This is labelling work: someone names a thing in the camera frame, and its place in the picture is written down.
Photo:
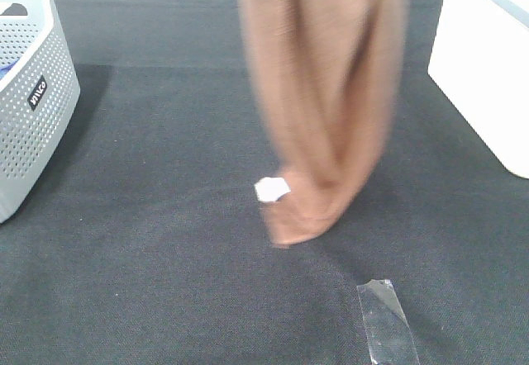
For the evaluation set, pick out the brown towel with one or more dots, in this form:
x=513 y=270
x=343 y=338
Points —
x=325 y=74

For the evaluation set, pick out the black table cloth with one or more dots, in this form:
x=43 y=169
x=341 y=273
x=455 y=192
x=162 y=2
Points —
x=142 y=242

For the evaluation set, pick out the clear tape strip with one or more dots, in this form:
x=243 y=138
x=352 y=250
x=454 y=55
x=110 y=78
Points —
x=388 y=334

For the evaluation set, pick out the white perforated laundry basket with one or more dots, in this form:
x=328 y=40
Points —
x=38 y=95

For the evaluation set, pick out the white storage box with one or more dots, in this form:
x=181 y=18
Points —
x=479 y=60

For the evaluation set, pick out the blue cloth in basket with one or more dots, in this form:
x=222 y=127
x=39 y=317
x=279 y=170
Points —
x=4 y=70

